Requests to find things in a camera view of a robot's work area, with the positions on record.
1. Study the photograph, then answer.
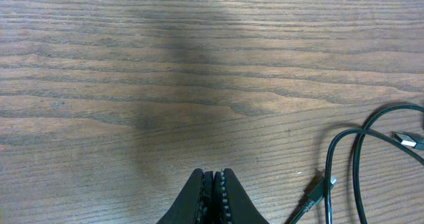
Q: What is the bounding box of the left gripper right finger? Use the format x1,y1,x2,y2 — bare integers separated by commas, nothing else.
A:
213,168,268,224

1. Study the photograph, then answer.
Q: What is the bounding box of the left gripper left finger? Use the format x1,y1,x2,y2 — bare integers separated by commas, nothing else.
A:
157,168,213,224

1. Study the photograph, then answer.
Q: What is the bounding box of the black usb cable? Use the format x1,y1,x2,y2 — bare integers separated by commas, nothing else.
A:
284,103,424,224

